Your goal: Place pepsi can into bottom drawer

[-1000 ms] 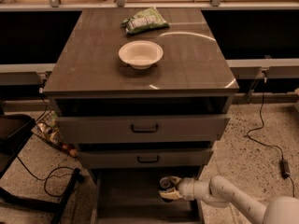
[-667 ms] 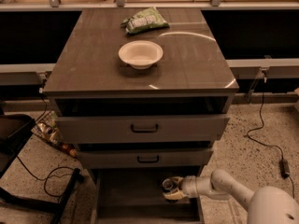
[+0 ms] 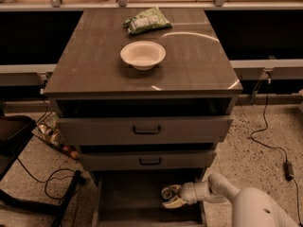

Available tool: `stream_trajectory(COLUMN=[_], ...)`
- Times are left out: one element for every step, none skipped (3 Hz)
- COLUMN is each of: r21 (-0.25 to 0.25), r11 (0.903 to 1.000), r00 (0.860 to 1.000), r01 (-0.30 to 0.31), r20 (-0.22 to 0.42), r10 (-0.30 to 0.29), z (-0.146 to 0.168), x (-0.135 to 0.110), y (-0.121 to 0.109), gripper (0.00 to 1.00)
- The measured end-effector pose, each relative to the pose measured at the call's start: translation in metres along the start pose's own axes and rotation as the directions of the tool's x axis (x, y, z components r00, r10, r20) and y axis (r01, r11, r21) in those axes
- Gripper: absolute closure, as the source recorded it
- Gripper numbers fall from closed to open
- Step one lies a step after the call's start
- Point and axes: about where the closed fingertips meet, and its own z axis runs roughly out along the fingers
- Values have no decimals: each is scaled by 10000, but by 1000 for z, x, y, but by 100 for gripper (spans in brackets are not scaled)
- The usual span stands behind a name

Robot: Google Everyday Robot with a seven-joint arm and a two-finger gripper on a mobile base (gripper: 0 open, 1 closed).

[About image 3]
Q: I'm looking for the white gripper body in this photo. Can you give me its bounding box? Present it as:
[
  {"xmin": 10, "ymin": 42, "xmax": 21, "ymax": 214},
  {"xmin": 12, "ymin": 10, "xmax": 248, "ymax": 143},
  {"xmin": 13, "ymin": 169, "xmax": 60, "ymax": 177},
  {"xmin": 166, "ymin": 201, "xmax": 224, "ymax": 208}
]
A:
[{"xmin": 179, "ymin": 183, "xmax": 198, "ymax": 205}]

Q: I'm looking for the blue pepsi can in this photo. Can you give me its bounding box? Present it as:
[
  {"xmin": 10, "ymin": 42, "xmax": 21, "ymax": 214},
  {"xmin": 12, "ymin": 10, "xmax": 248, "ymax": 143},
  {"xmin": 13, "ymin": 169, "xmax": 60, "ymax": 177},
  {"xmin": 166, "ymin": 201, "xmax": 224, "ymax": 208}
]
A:
[{"xmin": 161, "ymin": 186, "xmax": 179, "ymax": 201}]

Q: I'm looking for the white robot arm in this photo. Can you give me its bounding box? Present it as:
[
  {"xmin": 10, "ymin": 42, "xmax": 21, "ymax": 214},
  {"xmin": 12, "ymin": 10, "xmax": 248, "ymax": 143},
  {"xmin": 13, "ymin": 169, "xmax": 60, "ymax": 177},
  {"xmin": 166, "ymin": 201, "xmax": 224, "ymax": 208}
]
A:
[{"xmin": 161, "ymin": 173, "xmax": 301, "ymax": 227}]

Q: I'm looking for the bottom open drawer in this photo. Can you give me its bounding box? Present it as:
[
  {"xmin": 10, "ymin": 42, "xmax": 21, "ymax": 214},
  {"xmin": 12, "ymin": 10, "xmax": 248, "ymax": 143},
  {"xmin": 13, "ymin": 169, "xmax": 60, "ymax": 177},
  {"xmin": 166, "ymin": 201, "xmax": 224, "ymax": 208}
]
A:
[{"xmin": 92, "ymin": 169, "xmax": 206, "ymax": 227}]

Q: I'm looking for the middle grey drawer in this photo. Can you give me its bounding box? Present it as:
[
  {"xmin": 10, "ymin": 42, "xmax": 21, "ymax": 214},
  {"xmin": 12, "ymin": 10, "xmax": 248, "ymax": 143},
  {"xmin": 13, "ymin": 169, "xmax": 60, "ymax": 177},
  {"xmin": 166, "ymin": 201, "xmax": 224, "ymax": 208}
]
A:
[{"xmin": 79, "ymin": 150, "xmax": 216, "ymax": 171}]

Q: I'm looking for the grey drawer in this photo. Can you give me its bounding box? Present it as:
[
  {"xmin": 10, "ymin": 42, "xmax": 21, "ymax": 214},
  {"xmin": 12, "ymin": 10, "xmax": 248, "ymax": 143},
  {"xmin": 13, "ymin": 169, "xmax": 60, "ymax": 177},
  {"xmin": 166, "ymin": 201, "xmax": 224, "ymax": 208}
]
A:
[
  {"xmin": 79, "ymin": 150, "xmax": 216, "ymax": 171},
  {"xmin": 58, "ymin": 116, "xmax": 233, "ymax": 146}
]

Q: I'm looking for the grey drawer cabinet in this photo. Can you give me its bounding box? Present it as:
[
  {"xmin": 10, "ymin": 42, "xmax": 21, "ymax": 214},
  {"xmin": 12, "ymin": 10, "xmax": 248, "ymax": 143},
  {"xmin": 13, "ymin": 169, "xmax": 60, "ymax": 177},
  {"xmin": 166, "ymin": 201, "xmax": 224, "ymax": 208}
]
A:
[{"xmin": 44, "ymin": 7, "xmax": 243, "ymax": 227}]

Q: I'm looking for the top grey drawer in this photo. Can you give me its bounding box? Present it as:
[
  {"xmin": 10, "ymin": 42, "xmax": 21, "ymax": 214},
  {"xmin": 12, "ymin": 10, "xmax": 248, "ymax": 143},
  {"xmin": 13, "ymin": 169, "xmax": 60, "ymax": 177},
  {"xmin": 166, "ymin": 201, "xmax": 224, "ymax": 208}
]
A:
[{"xmin": 58, "ymin": 116, "xmax": 233, "ymax": 146}]

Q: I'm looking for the white paper bowl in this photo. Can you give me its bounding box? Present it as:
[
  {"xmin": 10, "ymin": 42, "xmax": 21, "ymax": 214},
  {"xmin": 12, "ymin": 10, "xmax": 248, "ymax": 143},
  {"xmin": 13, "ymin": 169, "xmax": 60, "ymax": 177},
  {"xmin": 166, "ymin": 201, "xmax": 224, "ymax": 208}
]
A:
[{"xmin": 120, "ymin": 41, "xmax": 166, "ymax": 70}]

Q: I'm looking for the green chip bag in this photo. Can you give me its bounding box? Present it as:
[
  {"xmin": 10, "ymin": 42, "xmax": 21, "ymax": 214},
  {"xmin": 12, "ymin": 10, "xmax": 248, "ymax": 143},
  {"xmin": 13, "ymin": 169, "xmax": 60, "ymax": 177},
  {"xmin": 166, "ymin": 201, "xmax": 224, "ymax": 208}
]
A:
[{"xmin": 123, "ymin": 7, "xmax": 171, "ymax": 35}]

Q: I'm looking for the black chair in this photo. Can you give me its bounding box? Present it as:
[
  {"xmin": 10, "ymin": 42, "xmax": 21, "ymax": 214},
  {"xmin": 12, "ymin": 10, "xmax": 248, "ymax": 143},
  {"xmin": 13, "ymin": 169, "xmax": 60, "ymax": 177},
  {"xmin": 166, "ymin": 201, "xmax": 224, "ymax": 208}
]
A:
[{"xmin": 0, "ymin": 114, "xmax": 83, "ymax": 227}]

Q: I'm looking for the black power adapter cable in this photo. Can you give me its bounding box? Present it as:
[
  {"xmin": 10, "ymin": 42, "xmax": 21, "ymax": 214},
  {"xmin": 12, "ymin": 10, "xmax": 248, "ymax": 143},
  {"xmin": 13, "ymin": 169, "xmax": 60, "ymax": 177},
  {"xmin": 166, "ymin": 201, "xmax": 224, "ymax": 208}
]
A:
[{"xmin": 246, "ymin": 69, "xmax": 303, "ymax": 227}]

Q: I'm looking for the black cable on floor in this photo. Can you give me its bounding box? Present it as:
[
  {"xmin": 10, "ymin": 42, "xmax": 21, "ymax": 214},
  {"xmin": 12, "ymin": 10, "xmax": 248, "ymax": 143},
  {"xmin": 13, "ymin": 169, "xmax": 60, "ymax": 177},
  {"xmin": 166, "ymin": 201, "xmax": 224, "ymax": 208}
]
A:
[{"xmin": 16, "ymin": 157, "xmax": 80, "ymax": 201}]

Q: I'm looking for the wire basket with items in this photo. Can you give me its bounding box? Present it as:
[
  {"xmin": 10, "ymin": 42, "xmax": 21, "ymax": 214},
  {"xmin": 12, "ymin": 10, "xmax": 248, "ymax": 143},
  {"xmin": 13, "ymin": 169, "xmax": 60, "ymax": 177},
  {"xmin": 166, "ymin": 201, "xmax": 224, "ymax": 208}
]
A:
[{"xmin": 33, "ymin": 112, "xmax": 78, "ymax": 160}]

